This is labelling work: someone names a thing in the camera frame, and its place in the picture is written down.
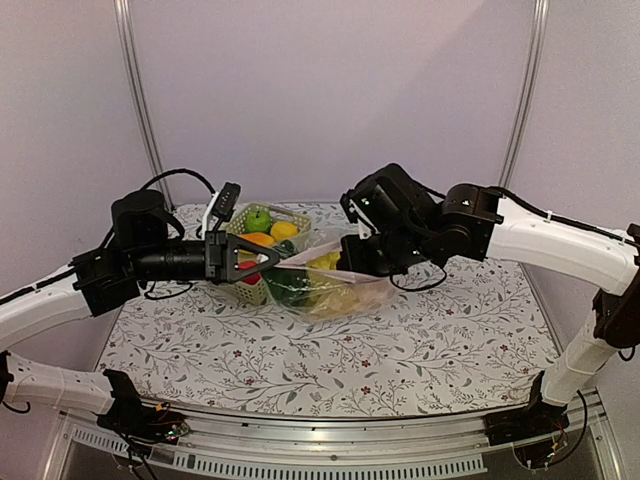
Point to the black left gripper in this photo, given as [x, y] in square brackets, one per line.
[228, 245]

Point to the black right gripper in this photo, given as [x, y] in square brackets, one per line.
[353, 260]

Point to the toy napa cabbage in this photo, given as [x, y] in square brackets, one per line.
[333, 298]

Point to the green toy leaf vegetable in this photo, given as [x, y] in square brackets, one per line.
[289, 287]

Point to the clear zip top bag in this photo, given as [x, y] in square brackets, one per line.
[320, 243]

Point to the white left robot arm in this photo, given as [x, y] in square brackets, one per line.
[148, 244]

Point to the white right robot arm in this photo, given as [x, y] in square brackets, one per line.
[403, 223]

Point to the orange yellow toy mango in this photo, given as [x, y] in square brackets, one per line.
[259, 238]

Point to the green toy apple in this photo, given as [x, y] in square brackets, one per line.
[258, 221]

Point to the yellow toy lemon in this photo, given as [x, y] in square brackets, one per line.
[282, 230]

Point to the pale green plastic basket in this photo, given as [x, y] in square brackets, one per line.
[254, 290]

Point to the floral patterned table mat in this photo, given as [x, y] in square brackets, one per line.
[475, 342]

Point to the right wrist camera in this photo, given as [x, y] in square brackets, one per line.
[356, 216]

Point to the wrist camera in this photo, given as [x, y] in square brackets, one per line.
[220, 208]
[356, 216]

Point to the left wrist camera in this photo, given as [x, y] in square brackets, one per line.
[220, 208]

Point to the front aluminium rail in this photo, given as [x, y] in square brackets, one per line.
[225, 444]

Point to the right aluminium frame post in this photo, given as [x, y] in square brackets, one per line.
[531, 71]

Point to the aluminium frame post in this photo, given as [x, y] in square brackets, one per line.
[124, 23]
[531, 71]

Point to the left aluminium frame post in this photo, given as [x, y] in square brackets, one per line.
[124, 23]

